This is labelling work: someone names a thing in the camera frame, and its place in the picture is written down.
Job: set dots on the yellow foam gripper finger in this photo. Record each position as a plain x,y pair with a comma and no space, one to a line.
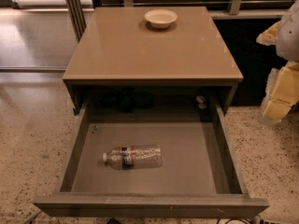
282,91
269,36

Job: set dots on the clear plastic water bottle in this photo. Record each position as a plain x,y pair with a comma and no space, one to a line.
134,157

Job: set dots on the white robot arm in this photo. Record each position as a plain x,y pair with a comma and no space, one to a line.
287,45

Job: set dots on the tan drawer cabinet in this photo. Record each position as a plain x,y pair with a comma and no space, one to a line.
119,47

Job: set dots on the white ceramic bowl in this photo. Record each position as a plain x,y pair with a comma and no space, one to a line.
160,18

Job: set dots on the metal frame post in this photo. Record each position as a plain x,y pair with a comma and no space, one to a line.
77,17

